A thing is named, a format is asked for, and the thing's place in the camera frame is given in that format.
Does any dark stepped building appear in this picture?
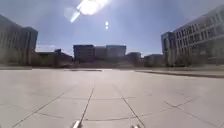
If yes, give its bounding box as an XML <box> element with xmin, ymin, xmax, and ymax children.
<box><xmin>72</xmin><ymin>44</ymin><xmax>128</xmax><ymax>65</ymax></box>

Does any small building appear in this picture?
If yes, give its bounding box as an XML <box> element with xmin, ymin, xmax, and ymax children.
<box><xmin>125</xmin><ymin>51</ymin><xmax>143</xmax><ymax>66</ymax></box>
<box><xmin>143</xmin><ymin>53</ymin><xmax>165</xmax><ymax>68</ymax></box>

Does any low flat planter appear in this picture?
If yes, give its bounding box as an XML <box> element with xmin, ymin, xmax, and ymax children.
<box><xmin>63</xmin><ymin>68</ymin><xmax>104</xmax><ymax>73</ymax></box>

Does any grey concrete slab plaza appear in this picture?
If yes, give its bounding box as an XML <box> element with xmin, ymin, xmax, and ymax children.
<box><xmin>0</xmin><ymin>68</ymin><xmax>224</xmax><ymax>128</ymax></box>

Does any low dark building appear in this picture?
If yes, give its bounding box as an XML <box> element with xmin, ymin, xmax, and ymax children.
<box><xmin>35</xmin><ymin>48</ymin><xmax>74</xmax><ymax>68</ymax></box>

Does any robot's own part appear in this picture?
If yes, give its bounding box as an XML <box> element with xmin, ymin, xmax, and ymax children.
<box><xmin>130</xmin><ymin>123</ymin><xmax>142</xmax><ymax>128</ymax></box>
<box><xmin>72</xmin><ymin>120</ymin><xmax>83</xmax><ymax>128</ymax></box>

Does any dark raised kerb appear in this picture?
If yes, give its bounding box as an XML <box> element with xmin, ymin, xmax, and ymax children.
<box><xmin>134</xmin><ymin>68</ymin><xmax>224</xmax><ymax>79</ymax></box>

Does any long pale building with windows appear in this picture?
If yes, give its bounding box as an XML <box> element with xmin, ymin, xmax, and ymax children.
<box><xmin>160</xmin><ymin>4</ymin><xmax>224</xmax><ymax>68</ymax></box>

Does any large building with grid windows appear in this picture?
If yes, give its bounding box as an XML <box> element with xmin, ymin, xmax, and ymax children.
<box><xmin>0</xmin><ymin>13</ymin><xmax>39</xmax><ymax>67</ymax></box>

